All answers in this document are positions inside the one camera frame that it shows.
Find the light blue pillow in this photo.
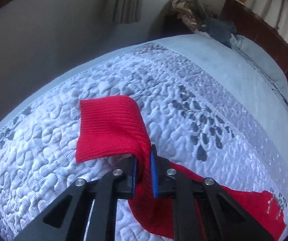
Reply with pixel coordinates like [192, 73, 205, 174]
[230, 34, 288, 109]

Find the grey quilted floral bedspread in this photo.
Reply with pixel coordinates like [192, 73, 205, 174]
[0, 34, 288, 240]

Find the pile of dark clothes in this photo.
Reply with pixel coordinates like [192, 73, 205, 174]
[171, 0, 237, 47]

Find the red knit sweater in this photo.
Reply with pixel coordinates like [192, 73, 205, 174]
[75, 96, 286, 240]

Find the dark wooden headboard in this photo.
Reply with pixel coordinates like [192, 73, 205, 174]
[220, 0, 288, 82]

